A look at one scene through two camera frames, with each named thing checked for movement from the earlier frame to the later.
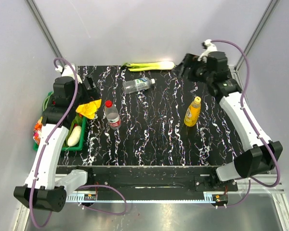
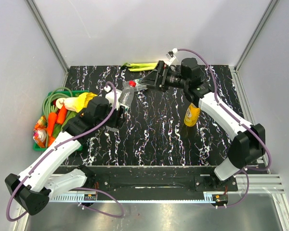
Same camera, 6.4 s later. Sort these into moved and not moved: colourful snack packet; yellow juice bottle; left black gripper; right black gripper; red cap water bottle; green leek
Moved: red cap water bottle; left black gripper; right black gripper
Not moved: green leek; colourful snack packet; yellow juice bottle
